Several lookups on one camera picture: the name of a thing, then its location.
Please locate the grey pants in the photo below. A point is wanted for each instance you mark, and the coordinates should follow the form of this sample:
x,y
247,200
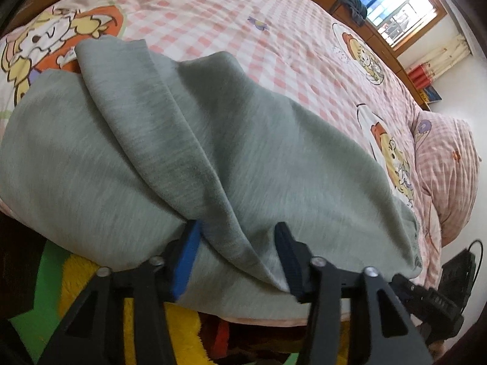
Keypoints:
x,y
152,159

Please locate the blue book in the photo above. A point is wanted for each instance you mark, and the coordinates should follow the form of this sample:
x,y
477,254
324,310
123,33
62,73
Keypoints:
x,y
430,94

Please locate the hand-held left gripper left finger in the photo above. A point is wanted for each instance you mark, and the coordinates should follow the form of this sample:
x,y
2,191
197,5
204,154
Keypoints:
x,y
188,258

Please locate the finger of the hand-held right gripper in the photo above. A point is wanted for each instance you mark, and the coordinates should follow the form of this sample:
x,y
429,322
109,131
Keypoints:
x,y
430,311

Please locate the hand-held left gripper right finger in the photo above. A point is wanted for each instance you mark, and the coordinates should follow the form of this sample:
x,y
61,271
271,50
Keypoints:
x,y
286,258

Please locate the pink checked printed blanket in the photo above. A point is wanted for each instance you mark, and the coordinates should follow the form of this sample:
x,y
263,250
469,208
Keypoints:
x,y
228,26

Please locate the cream and red curtain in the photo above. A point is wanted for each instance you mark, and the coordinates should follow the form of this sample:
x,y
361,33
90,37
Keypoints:
x,y
449,51

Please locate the pink checked pillow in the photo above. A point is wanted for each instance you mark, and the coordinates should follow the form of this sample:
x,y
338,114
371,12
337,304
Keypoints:
x,y
449,167

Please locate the long wooden cabinet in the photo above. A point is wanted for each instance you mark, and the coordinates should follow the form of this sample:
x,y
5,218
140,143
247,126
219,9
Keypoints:
x,y
380,42

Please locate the dark clothing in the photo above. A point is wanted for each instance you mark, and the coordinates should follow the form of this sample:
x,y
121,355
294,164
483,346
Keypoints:
x,y
352,5

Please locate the window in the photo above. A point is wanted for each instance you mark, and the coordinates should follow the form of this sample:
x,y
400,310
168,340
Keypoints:
x,y
395,0

